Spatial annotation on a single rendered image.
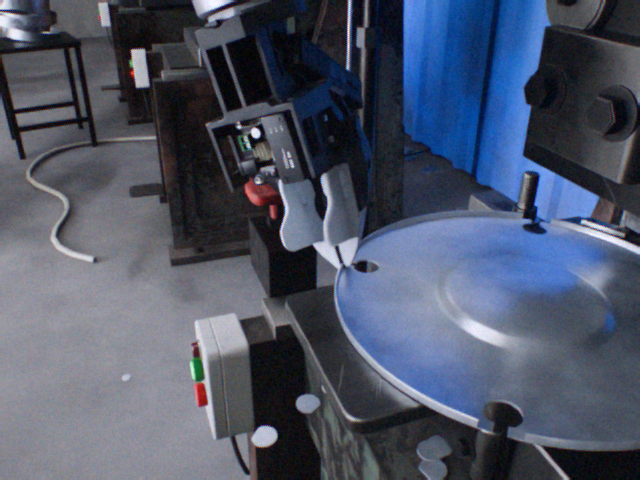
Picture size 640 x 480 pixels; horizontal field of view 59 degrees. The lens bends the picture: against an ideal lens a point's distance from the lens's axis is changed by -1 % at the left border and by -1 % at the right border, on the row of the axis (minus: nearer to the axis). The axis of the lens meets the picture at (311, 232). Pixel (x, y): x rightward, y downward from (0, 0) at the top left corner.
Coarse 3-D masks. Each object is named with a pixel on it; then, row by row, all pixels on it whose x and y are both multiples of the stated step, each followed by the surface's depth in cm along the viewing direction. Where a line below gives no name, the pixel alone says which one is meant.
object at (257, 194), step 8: (248, 184) 69; (256, 184) 69; (264, 184) 69; (248, 192) 68; (256, 192) 67; (264, 192) 67; (272, 192) 67; (256, 200) 67; (264, 200) 67; (272, 200) 67; (280, 200) 67; (272, 208) 70; (280, 208) 70; (272, 216) 71; (280, 216) 71
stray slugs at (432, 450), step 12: (300, 396) 53; (312, 396) 53; (300, 408) 52; (312, 408) 52; (264, 432) 50; (276, 432) 50; (264, 444) 48; (420, 444) 48; (432, 444) 48; (444, 444) 48; (420, 456) 47; (432, 456) 47; (444, 456) 47; (420, 468) 46; (432, 468) 46; (444, 468) 46
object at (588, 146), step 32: (576, 0) 38; (608, 0) 36; (544, 32) 39; (576, 32) 37; (608, 32) 37; (544, 64) 39; (576, 64) 37; (608, 64) 34; (544, 96) 38; (576, 96) 37; (608, 96) 34; (544, 128) 40; (576, 128) 38; (608, 128) 34; (576, 160) 38; (608, 160) 35
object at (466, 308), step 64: (384, 256) 50; (448, 256) 50; (512, 256) 48; (576, 256) 50; (384, 320) 42; (448, 320) 42; (512, 320) 40; (576, 320) 40; (448, 384) 36; (512, 384) 36; (576, 384) 36; (576, 448) 31
